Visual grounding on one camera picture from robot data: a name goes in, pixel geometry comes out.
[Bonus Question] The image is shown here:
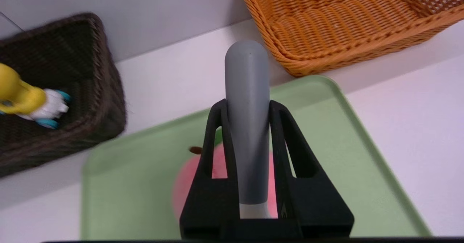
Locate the light green plastic tray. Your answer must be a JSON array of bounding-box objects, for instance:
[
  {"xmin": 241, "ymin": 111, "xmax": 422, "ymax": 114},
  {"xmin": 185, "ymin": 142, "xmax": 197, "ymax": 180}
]
[{"xmin": 80, "ymin": 75, "xmax": 434, "ymax": 240}]

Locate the grey handled white peeler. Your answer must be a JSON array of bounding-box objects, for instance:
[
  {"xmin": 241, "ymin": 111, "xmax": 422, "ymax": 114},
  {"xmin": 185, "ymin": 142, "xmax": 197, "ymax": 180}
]
[{"xmin": 224, "ymin": 40, "xmax": 279, "ymax": 219}]

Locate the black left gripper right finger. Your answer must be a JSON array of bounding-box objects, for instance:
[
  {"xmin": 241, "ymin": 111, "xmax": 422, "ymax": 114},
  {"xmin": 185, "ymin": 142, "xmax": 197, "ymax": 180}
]
[{"xmin": 268, "ymin": 100, "xmax": 355, "ymax": 240}]

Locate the yellow duck toy car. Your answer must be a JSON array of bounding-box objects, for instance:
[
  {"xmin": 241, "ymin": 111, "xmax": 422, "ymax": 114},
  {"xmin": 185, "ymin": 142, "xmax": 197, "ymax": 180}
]
[{"xmin": 0, "ymin": 62, "xmax": 71, "ymax": 129}]

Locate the pink plush peach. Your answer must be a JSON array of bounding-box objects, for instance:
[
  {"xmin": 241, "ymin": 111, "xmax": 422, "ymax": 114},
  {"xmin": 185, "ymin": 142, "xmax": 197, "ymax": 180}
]
[{"xmin": 172, "ymin": 127, "xmax": 279, "ymax": 222}]

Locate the dark brown wicker basket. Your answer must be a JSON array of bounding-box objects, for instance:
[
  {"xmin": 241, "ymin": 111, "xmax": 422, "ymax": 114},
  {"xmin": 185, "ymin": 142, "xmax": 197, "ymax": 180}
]
[{"xmin": 0, "ymin": 12, "xmax": 127, "ymax": 178}]

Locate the orange wicker basket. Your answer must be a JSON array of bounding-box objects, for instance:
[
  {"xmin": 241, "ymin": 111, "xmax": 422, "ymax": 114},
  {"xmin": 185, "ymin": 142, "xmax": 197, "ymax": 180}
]
[{"xmin": 239, "ymin": 0, "xmax": 464, "ymax": 78}]

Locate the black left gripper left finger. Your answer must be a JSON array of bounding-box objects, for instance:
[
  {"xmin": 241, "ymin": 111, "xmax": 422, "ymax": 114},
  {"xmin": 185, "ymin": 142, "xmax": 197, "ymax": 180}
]
[{"xmin": 179, "ymin": 99, "xmax": 240, "ymax": 240}]

